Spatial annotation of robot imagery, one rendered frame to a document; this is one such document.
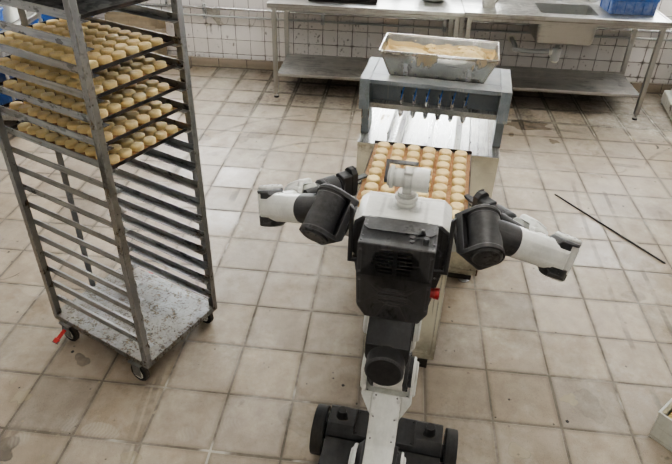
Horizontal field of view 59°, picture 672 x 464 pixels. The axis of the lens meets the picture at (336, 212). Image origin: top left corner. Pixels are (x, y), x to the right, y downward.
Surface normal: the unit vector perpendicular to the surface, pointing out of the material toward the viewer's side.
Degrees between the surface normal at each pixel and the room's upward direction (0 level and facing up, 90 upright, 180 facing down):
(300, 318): 0
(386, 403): 48
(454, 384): 0
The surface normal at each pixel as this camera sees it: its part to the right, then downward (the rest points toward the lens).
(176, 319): 0.02, -0.84
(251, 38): -0.11, 0.54
